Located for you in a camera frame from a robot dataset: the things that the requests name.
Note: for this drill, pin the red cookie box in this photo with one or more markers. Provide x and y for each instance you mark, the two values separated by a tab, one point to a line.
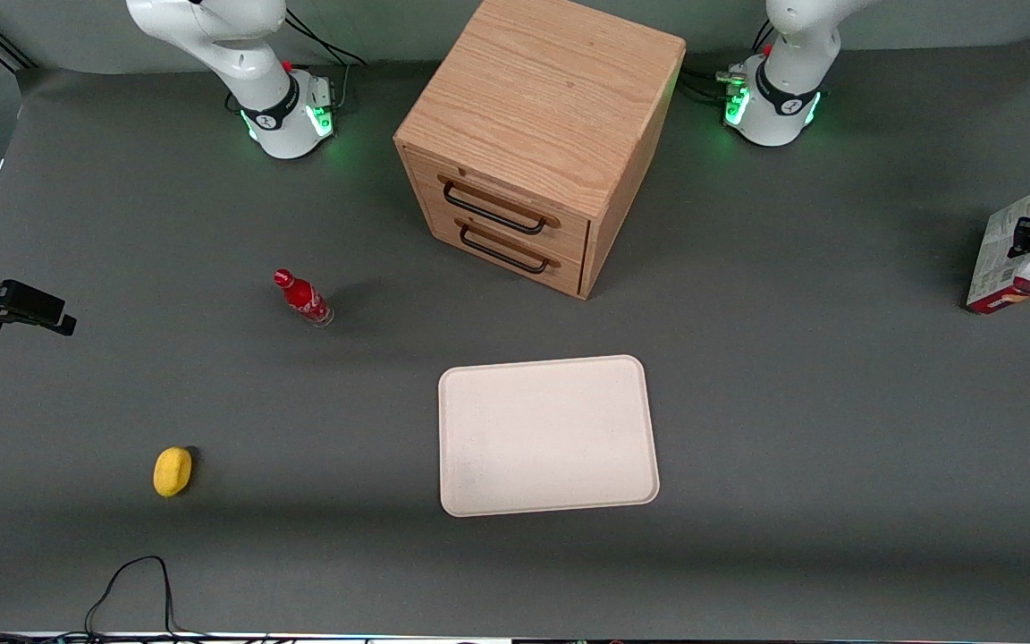
1002	268

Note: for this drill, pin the white rectangular tray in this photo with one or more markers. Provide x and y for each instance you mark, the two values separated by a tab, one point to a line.
546	436

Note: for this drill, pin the yellow lemon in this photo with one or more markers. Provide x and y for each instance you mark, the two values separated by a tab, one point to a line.
173	471

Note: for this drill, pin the red soda bottle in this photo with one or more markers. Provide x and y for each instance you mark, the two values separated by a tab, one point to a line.
304	298

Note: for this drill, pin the wooden drawer cabinet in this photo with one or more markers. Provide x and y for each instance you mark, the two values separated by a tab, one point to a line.
533	116

